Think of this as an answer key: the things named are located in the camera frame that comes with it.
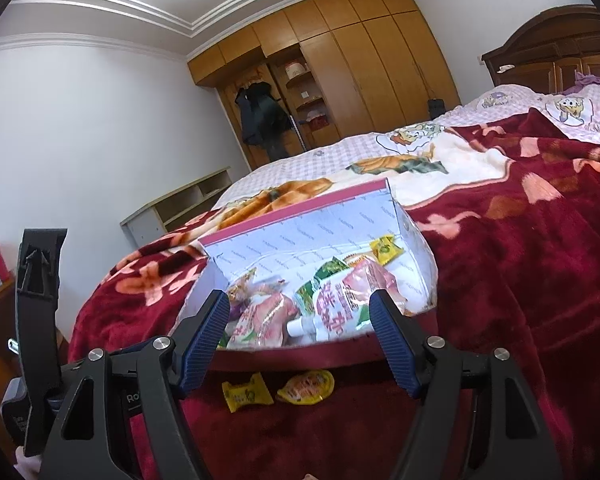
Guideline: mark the yellow candy wrapper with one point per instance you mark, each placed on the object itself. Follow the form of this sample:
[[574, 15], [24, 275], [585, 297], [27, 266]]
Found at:
[[247, 395], [241, 286], [386, 249]]

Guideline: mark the red storage box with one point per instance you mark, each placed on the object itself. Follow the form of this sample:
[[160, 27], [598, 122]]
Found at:
[[316, 122]]

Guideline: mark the red floral blanket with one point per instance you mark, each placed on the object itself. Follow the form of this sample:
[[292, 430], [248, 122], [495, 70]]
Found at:
[[505, 285]]

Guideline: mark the green candy wrapper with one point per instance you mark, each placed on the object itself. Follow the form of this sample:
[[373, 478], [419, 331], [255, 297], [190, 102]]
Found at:
[[330, 269], [306, 294]]

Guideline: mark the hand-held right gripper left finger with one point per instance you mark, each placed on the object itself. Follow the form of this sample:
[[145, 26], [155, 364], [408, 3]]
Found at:
[[205, 340]]

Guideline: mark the low grey shelf unit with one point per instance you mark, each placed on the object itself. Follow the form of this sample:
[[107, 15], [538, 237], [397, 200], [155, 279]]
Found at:
[[180, 200]]

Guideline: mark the black coat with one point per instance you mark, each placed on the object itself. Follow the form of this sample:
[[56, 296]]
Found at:
[[262, 115]]

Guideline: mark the pink round box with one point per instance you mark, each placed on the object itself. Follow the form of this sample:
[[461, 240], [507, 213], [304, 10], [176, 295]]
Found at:
[[296, 70]]

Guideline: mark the wooden wardrobe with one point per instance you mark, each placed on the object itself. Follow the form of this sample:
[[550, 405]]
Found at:
[[380, 70]]

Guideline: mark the purple cloth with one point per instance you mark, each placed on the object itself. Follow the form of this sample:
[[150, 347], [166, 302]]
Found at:
[[585, 82]]

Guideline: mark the dark wooden headboard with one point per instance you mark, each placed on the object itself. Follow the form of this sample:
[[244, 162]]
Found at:
[[545, 45]]

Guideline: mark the orange sauce packet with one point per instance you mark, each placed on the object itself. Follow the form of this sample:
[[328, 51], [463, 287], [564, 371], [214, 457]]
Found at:
[[307, 387]]

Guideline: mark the pink cardboard box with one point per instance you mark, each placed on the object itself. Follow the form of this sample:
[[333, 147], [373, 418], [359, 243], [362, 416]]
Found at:
[[305, 230]]

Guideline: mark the large pink drink pouch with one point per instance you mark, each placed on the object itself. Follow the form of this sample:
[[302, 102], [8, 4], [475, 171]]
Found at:
[[340, 305]]

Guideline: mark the small black bag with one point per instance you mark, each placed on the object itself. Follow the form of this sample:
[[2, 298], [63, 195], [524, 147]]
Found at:
[[436, 110]]

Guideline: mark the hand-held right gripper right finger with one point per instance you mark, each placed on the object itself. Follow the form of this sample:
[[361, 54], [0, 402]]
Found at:
[[395, 340]]

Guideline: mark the small pink drink pouch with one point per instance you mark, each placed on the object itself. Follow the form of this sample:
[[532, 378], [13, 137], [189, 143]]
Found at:
[[260, 325]]

